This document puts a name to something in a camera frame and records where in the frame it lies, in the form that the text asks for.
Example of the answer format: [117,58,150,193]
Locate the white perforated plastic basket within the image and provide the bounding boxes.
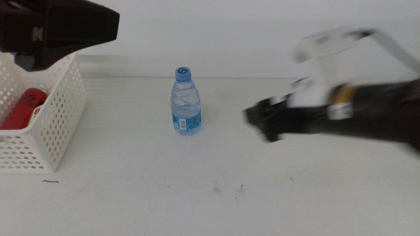
[0,50,89,174]

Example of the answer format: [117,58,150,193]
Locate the red cola can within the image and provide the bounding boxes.
[0,87,49,130]

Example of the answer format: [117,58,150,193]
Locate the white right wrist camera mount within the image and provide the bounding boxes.
[291,27,420,109]

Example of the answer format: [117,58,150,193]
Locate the clear water bottle blue cap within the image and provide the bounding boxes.
[170,66,202,136]

